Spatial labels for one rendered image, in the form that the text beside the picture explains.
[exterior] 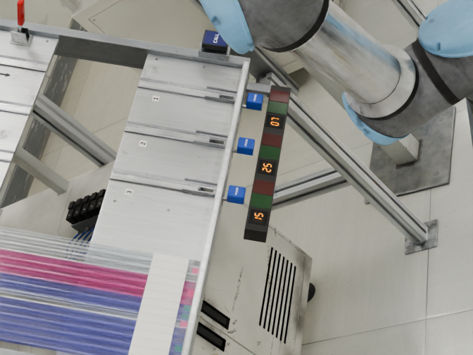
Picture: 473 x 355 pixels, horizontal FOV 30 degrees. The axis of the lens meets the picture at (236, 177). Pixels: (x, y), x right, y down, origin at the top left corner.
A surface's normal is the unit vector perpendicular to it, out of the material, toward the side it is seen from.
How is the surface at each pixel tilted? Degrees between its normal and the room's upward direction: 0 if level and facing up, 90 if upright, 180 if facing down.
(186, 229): 43
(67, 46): 90
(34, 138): 90
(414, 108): 111
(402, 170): 0
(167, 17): 90
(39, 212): 0
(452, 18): 8
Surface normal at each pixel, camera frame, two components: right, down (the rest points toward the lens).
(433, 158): -0.63, -0.54
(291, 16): 0.47, 0.79
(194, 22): -0.16, 0.80
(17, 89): 0.06, -0.58
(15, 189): 0.76, -0.28
